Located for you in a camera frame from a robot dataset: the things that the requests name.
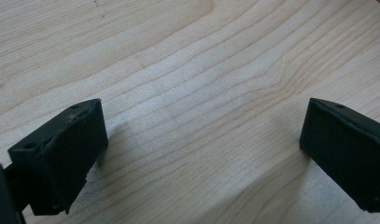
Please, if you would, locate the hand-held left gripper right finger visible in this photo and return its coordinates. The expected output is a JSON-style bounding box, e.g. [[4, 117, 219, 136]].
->
[[299, 97, 380, 214]]

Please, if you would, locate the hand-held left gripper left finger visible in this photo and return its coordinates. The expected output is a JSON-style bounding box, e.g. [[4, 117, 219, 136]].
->
[[7, 98, 109, 217]]

